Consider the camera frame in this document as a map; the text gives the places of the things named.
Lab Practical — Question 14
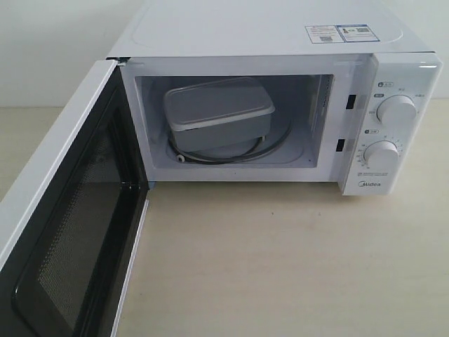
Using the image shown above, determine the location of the white microwave door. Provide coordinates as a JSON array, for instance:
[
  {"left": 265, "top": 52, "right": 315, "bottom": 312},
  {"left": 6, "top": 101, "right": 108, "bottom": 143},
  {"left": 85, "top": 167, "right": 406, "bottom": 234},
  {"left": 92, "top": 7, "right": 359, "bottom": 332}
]
[{"left": 1, "top": 59, "right": 148, "bottom": 336}]

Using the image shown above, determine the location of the white microwave oven body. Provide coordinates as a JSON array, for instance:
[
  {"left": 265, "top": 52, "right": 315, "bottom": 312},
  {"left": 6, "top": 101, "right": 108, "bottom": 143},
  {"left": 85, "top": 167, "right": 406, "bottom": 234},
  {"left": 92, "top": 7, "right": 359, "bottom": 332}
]
[{"left": 107, "top": 1, "right": 443, "bottom": 195}]

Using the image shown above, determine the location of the white plastic lidded container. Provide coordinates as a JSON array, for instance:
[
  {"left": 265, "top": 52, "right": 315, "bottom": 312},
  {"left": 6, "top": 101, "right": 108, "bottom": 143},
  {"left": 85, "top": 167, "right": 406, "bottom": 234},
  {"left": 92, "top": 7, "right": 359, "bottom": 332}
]
[{"left": 163, "top": 77, "right": 276, "bottom": 152}]

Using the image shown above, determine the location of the white lower control knob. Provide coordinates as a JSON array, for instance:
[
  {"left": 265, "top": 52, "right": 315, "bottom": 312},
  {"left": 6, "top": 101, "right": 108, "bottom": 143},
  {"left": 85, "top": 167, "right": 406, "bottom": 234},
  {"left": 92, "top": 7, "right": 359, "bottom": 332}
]
[{"left": 363, "top": 140, "right": 399, "bottom": 169}]

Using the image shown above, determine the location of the white control knob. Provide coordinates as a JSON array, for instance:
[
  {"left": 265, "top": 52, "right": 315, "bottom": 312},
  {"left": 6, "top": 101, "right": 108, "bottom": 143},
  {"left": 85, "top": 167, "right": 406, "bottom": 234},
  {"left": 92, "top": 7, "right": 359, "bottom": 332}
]
[
  {"left": 376, "top": 95, "right": 417, "bottom": 127},
  {"left": 363, "top": 140, "right": 399, "bottom": 169}
]

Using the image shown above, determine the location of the blue white label sticker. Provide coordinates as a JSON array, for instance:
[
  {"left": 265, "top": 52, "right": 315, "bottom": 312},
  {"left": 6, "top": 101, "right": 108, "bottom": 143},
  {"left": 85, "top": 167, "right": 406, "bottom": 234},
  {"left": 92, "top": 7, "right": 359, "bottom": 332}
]
[{"left": 305, "top": 25, "right": 380, "bottom": 44}]

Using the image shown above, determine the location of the white upper control knob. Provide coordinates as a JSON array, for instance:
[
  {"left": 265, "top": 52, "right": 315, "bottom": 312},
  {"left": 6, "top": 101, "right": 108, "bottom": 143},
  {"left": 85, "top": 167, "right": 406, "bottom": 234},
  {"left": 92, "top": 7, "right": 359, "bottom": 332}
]
[{"left": 376, "top": 95, "right": 417, "bottom": 127}]

